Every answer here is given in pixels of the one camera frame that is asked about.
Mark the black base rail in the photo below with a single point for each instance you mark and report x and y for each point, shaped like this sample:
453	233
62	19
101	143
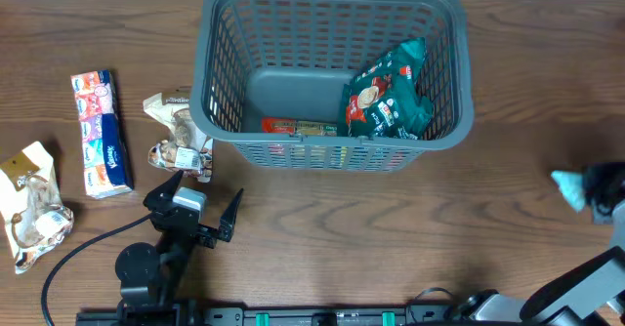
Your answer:
237	316

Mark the orange red noodle packet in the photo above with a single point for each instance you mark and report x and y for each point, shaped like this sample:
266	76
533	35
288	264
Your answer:
297	127

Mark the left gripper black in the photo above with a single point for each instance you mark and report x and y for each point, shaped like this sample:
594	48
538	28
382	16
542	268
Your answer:
204	231

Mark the green Nescafe coffee bag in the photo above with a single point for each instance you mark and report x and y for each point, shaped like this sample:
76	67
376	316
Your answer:
382	100

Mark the beige mushroom snack bag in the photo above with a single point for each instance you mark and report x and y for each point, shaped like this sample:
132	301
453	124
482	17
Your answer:
187	149

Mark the beige snack bag far left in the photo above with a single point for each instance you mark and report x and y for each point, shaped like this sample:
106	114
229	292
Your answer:
35	219

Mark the light teal small packet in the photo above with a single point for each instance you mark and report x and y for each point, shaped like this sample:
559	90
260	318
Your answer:
570	185

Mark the grey plastic basket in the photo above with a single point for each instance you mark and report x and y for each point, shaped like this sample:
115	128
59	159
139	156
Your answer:
291	59

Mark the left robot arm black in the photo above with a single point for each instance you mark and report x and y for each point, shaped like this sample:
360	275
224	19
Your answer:
150	274

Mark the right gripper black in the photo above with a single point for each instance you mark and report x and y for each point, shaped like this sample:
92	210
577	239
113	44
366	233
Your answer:
594	174

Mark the Kleenex tissue multipack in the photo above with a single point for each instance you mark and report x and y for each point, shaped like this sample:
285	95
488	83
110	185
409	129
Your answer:
105	158

